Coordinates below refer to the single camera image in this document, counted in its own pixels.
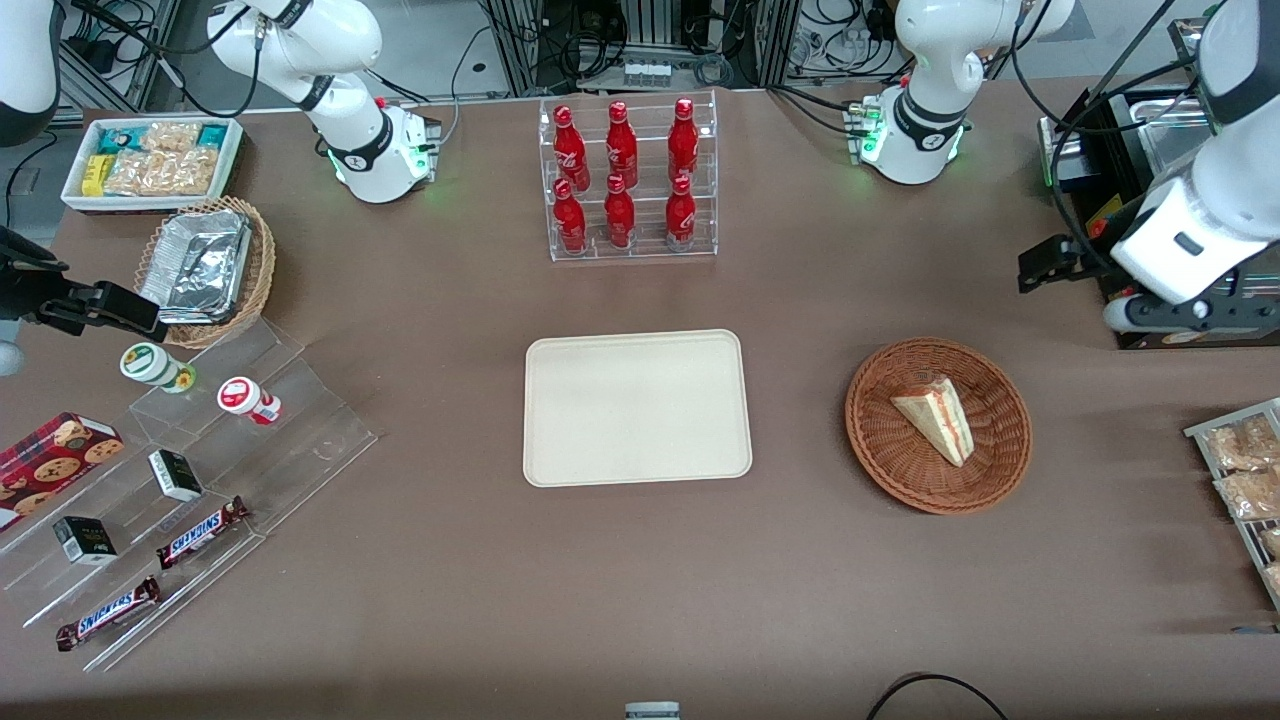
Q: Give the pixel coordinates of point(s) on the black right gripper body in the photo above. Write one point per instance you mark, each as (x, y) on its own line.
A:
(22, 297)

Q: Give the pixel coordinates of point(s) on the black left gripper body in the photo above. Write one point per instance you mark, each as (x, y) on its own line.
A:
(1084, 259)

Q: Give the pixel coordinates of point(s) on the triangular sandwich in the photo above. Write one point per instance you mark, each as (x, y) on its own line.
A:
(940, 415)

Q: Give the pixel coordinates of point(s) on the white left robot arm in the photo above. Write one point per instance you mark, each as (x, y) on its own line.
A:
(930, 60)

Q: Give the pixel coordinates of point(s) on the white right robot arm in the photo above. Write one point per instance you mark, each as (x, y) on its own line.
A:
(340, 50)

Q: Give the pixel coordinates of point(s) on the light tan wicker basket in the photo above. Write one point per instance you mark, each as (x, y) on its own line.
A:
(262, 270)

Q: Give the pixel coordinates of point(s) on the tray of packaged pastries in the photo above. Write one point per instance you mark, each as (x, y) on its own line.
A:
(1200, 432)

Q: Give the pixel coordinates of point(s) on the brown wicker basket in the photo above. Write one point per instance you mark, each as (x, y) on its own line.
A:
(900, 460)

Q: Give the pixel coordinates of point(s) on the beige rectangular tray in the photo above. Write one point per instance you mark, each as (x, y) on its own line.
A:
(637, 410)

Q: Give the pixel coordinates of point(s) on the green lid yogurt cup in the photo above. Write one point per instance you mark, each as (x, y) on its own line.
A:
(150, 363)

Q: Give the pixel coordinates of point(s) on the aluminium foil container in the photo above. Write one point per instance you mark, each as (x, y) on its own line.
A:
(195, 265)

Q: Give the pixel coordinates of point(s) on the black food warmer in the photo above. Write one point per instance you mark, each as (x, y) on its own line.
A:
(1100, 150)

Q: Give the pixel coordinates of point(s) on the yellow snack packet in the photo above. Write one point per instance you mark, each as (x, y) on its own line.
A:
(95, 175)

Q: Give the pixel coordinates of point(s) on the clear bag of crackers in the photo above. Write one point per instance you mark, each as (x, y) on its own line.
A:
(170, 136)
(160, 173)

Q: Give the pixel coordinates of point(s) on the red lid yogurt cup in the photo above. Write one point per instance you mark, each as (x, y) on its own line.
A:
(242, 396)

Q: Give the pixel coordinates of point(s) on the red cookie box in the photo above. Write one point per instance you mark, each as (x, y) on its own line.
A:
(50, 460)

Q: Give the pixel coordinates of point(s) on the small black carton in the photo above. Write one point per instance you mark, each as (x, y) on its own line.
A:
(85, 540)
(175, 475)

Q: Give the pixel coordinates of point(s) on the steel warmer pan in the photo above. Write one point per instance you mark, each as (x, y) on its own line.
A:
(1160, 125)

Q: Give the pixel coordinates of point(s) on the teal snack packet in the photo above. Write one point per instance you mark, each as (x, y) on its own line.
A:
(118, 139)
(212, 135)

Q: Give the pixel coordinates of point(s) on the white snack bin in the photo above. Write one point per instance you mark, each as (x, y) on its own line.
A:
(235, 165)

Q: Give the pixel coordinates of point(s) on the clear acrylic stepped shelf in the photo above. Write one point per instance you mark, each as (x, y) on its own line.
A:
(300, 440)

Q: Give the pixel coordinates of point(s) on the Snickers chocolate bar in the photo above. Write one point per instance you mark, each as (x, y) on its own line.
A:
(200, 533)
(108, 613)

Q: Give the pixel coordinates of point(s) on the clear pastry bag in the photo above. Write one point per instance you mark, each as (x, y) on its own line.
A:
(1272, 541)
(1250, 493)
(1240, 445)
(1275, 580)

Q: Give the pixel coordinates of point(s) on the red cola bottle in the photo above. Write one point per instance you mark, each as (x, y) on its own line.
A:
(571, 155)
(570, 222)
(683, 145)
(621, 150)
(619, 215)
(680, 213)

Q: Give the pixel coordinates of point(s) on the clear acrylic bottle rack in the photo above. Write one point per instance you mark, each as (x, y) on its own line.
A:
(645, 255)

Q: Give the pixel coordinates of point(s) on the white power strip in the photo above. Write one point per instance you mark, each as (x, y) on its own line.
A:
(648, 73)

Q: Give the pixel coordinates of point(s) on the small grey device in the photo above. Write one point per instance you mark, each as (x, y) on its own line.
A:
(652, 711)

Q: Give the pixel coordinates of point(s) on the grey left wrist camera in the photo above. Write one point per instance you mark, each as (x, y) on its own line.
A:
(1150, 315)

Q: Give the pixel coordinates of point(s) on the aluminium equipment frame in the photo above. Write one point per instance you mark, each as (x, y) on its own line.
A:
(520, 45)

